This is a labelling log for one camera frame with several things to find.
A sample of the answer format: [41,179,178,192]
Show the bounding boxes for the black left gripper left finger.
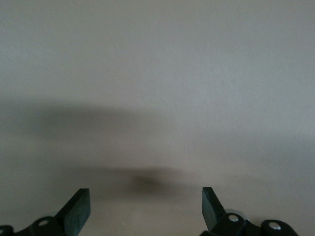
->
[14,188,92,236]

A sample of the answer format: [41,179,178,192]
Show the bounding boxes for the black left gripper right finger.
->
[199,187,247,236]

